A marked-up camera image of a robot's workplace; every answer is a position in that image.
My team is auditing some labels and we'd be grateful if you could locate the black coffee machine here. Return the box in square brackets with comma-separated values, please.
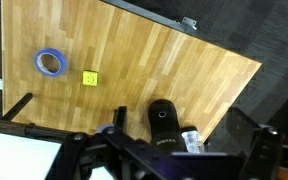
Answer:
[147, 99, 206, 155]

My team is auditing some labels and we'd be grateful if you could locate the blue tape roll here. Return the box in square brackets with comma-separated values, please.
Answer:
[34, 48, 67, 77]

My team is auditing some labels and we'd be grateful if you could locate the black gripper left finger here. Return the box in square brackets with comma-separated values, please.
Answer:
[61, 133, 122, 180]

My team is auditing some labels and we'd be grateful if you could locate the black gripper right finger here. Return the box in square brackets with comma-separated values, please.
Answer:
[239, 127, 282, 180]

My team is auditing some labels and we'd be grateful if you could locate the white whiteboard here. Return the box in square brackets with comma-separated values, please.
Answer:
[0, 133, 60, 180]

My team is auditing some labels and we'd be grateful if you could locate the yellow smiley cube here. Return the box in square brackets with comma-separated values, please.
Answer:
[82, 71, 98, 86]

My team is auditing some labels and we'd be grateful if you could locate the metal table bracket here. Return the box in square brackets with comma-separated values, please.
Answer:
[181, 17, 197, 30]

